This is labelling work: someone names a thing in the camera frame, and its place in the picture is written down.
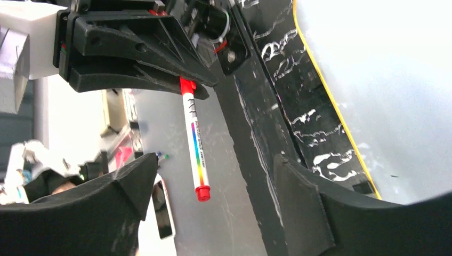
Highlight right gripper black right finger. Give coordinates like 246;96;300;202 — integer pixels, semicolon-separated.
273;155;451;255

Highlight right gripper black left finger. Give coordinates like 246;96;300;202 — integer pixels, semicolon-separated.
1;153;158;255

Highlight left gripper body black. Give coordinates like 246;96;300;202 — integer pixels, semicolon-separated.
0;0;77;114

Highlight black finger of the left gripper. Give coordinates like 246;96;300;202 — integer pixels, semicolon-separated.
72;10;217;87
68;61;209;100

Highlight white marker pen red ends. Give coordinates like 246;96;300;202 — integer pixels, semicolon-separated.
180;76;211;202

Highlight smartphone white edge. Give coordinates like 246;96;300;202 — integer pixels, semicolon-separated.
136;174;177;255

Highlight whiteboard with yellow frame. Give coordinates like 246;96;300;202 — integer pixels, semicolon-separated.
295;1;451;204

